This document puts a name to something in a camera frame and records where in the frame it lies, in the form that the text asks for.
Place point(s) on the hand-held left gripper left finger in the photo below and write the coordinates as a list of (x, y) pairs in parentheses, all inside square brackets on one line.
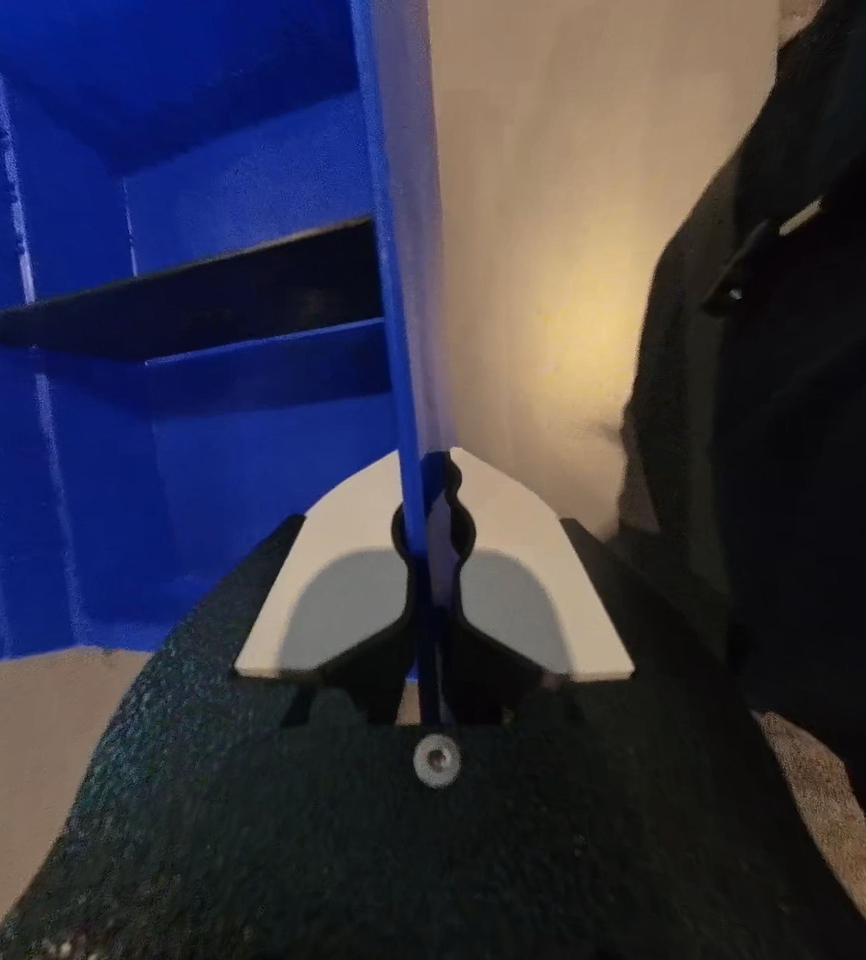
[(305, 555)]

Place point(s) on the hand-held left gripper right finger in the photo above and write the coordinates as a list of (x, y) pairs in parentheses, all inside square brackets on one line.
[(545, 540)]

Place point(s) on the blue plastic bin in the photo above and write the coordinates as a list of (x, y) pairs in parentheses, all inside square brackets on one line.
[(215, 487)]

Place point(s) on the black bin divider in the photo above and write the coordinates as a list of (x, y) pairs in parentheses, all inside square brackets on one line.
[(215, 300)]

